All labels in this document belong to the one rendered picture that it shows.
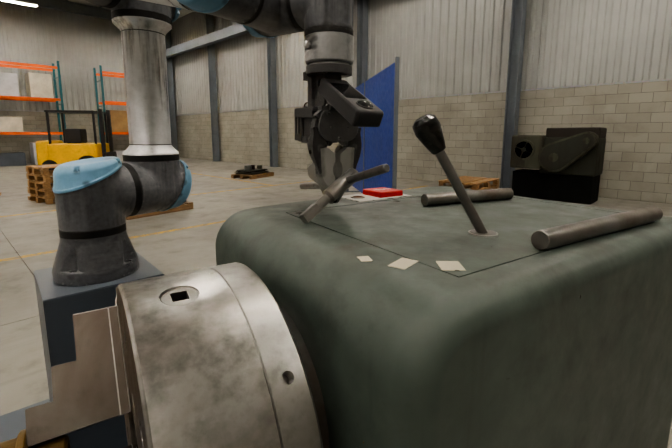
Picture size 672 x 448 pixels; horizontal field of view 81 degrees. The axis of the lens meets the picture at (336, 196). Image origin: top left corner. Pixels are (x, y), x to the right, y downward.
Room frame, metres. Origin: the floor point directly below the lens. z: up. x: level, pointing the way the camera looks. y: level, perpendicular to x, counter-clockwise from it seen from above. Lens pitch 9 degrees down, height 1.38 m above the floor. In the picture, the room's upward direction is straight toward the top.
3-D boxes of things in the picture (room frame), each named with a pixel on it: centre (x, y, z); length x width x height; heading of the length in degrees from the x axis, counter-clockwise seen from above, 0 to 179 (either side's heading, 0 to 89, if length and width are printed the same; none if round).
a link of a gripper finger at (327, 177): (0.63, 0.03, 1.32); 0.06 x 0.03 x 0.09; 34
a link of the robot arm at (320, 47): (0.63, 0.01, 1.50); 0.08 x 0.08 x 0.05
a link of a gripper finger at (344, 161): (0.64, 0.00, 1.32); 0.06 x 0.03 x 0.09; 34
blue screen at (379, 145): (7.25, -0.53, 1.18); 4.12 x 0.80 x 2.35; 7
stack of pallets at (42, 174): (8.31, 5.70, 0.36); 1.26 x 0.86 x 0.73; 147
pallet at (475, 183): (8.13, -2.78, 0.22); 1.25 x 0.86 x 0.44; 139
